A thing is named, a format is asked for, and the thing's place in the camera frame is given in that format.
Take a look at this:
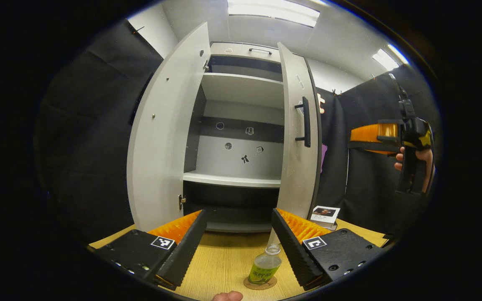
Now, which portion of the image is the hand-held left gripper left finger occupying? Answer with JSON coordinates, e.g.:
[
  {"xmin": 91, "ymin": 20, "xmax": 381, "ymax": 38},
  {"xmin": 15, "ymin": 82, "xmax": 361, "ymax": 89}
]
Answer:
[{"xmin": 94, "ymin": 210, "xmax": 207, "ymax": 291}]

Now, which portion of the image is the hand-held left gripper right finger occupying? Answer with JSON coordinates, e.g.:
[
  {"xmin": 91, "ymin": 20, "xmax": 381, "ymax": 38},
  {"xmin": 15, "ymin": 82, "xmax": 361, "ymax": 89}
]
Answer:
[{"xmin": 272, "ymin": 208, "xmax": 387, "ymax": 292}]

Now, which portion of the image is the clear bottle with green label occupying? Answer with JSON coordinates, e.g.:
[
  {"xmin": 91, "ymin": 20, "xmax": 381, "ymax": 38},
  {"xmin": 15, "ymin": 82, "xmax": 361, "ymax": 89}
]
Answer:
[{"xmin": 247, "ymin": 244, "xmax": 282, "ymax": 286}]

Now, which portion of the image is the round cork coaster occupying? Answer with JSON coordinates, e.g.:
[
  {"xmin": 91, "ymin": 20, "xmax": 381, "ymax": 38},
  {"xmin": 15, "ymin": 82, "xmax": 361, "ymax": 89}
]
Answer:
[{"xmin": 243, "ymin": 276, "xmax": 278, "ymax": 290}]

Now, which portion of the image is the grey cabinet door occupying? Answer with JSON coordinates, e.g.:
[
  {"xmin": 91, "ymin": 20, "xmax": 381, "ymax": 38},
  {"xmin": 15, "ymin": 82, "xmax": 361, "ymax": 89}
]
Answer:
[
  {"xmin": 277, "ymin": 42, "xmax": 323, "ymax": 222},
  {"xmin": 126, "ymin": 22, "xmax": 211, "ymax": 232}
]

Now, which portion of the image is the grey cabinet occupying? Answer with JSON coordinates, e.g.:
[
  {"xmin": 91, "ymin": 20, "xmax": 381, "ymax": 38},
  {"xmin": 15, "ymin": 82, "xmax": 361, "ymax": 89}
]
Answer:
[{"xmin": 182, "ymin": 42, "xmax": 323, "ymax": 233}]

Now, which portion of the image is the grey cabinet shelf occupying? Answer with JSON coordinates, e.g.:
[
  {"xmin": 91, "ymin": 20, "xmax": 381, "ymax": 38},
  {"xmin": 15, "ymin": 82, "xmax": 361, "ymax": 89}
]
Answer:
[
  {"xmin": 200, "ymin": 73, "xmax": 285, "ymax": 109},
  {"xmin": 183, "ymin": 171, "xmax": 282, "ymax": 188}
]

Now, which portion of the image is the book with photo cover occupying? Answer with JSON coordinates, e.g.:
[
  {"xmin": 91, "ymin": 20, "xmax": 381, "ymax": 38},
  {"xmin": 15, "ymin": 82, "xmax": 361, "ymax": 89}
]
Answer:
[{"xmin": 310, "ymin": 205, "xmax": 341, "ymax": 228}]

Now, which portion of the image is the black backdrop cloth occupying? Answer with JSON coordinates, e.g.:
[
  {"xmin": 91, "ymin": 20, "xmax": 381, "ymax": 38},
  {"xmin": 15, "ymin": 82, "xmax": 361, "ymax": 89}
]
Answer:
[
  {"xmin": 316, "ymin": 63, "xmax": 438, "ymax": 237},
  {"xmin": 36, "ymin": 19, "xmax": 164, "ymax": 247}
]

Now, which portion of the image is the ceiling light panel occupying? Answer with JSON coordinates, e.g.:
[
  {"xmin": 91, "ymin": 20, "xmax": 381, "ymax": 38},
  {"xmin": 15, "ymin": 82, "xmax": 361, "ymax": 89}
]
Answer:
[
  {"xmin": 372, "ymin": 43, "xmax": 410, "ymax": 71},
  {"xmin": 227, "ymin": 0, "xmax": 321, "ymax": 28}
]

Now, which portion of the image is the black door handle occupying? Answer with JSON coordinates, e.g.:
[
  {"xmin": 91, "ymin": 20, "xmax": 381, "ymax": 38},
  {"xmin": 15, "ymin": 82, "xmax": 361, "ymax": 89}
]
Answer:
[{"xmin": 295, "ymin": 97, "xmax": 311, "ymax": 148}]

